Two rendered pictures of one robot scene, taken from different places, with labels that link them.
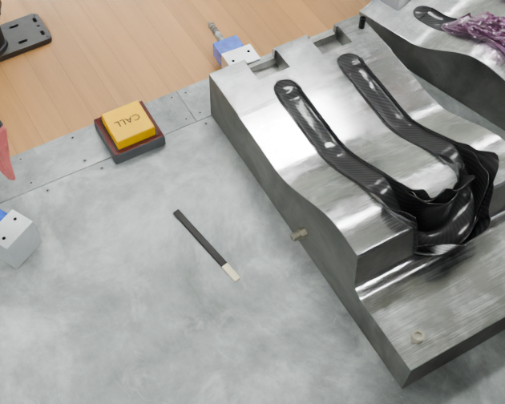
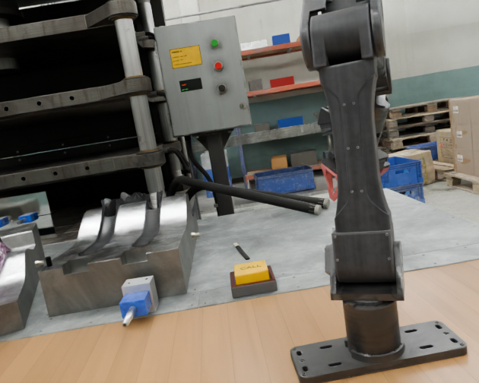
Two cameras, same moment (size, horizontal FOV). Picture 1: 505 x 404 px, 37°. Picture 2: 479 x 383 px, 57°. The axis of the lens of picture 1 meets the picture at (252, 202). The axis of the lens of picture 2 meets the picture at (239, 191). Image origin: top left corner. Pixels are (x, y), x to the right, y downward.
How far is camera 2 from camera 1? 1.60 m
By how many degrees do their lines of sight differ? 110
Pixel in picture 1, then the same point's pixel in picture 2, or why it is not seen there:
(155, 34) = (175, 349)
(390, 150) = (127, 223)
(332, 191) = (172, 208)
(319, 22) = (28, 343)
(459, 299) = not seen: hidden behind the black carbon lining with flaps
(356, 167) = (150, 222)
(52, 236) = not seen: hidden behind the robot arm
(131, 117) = (245, 268)
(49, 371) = not seen: hidden behind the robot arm
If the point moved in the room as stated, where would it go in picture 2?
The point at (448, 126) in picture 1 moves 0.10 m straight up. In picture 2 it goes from (90, 228) to (80, 188)
